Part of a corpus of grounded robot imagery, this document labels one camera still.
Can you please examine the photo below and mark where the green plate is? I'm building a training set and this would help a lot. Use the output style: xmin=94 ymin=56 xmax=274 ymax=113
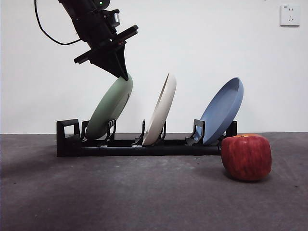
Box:
xmin=85 ymin=72 xmax=134 ymax=140

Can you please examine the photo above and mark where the red apple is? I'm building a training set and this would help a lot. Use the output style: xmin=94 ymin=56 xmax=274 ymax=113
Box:
xmin=220 ymin=134 xmax=272 ymax=182

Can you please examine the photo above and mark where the cream plate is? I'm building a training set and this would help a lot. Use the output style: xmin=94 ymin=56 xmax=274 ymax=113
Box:
xmin=141 ymin=73 xmax=177 ymax=146

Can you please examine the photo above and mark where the black plate rack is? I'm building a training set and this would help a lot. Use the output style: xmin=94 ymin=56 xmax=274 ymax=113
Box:
xmin=56 ymin=118 xmax=238 ymax=158

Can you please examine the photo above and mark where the blue plate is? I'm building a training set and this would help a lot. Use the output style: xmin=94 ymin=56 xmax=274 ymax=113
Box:
xmin=196 ymin=77 xmax=244 ymax=145

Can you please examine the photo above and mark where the pale grey camera box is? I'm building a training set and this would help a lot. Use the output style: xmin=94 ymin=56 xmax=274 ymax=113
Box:
xmin=103 ymin=9 xmax=121 ymax=28

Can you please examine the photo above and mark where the black cable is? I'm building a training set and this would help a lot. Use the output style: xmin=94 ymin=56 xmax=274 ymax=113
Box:
xmin=34 ymin=0 xmax=82 ymax=46

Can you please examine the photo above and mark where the white wall socket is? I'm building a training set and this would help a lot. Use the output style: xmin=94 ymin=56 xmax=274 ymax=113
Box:
xmin=279 ymin=4 xmax=301 ymax=27

